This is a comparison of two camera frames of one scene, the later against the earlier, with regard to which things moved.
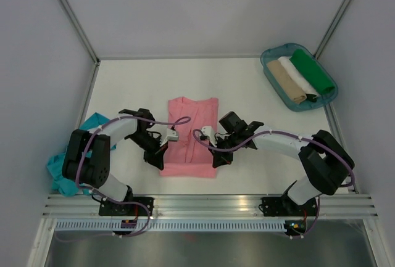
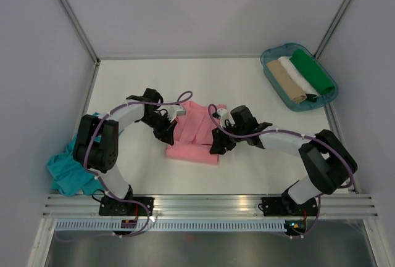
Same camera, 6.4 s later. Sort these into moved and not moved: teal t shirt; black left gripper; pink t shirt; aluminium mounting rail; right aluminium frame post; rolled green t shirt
Moved: pink t shirt; black left gripper
Not moved: rolled green t shirt; right aluminium frame post; aluminium mounting rail; teal t shirt
